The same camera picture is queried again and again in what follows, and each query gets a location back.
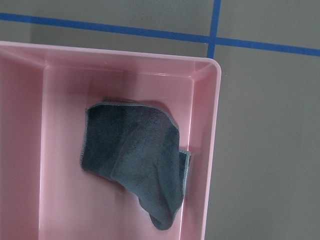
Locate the grey wiping cloth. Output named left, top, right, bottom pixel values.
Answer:
left=80, top=101, right=191, bottom=231

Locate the pink plastic bin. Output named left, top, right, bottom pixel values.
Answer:
left=0, top=41, right=222, bottom=240

